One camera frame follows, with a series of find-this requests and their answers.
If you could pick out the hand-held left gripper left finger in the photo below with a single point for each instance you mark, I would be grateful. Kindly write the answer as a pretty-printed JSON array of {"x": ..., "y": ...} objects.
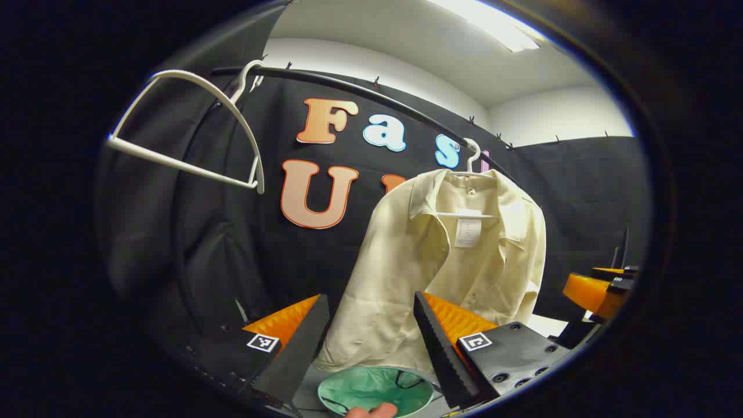
[{"x": 302, "y": 348}]

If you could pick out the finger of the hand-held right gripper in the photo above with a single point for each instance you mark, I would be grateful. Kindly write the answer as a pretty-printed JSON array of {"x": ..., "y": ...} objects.
[{"x": 592, "y": 293}]

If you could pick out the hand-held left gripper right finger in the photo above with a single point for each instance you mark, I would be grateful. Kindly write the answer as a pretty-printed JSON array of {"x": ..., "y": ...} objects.
[{"x": 441, "y": 354}]

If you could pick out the green laundry hamper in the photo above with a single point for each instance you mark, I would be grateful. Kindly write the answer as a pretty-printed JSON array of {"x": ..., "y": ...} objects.
[{"x": 371, "y": 389}]

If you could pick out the cream button shirt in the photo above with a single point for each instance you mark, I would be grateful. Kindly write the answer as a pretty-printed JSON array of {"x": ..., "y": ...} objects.
[{"x": 395, "y": 261}]

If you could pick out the white shirt clothes hanger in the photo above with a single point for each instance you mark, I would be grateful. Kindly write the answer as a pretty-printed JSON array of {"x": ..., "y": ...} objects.
[{"x": 469, "y": 165}]

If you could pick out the white bare clothes hanger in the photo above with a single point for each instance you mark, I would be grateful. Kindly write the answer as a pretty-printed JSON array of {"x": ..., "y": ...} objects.
[{"x": 174, "y": 162}]

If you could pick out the black clothes rack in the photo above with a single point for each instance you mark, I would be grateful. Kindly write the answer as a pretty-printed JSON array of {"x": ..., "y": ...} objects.
[{"x": 348, "y": 89}]

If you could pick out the white paper sheet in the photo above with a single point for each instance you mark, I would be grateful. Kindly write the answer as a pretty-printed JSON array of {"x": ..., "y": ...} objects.
[{"x": 548, "y": 326}]

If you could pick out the dark computer monitor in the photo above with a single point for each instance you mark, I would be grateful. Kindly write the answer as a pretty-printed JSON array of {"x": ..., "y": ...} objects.
[{"x": 624, "y": 244}]

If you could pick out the ceiling light panel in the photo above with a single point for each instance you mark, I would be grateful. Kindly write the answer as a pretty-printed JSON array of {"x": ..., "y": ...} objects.
[{"x": 499, "y": 26}]

